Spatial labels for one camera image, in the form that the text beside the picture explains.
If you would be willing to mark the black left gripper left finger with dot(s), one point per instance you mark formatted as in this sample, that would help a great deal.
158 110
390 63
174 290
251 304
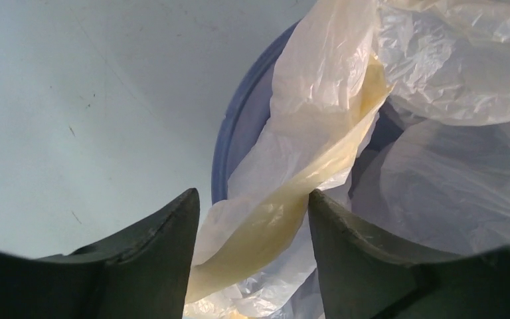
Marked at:
141 271

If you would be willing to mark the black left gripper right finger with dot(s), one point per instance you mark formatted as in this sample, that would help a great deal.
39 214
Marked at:
367 272

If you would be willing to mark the translucent yellowish trash bag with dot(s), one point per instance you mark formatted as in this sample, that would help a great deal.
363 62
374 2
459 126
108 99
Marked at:
444 67

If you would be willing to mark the blue plastic trash bin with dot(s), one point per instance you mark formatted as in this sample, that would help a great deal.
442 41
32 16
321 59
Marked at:
248 113

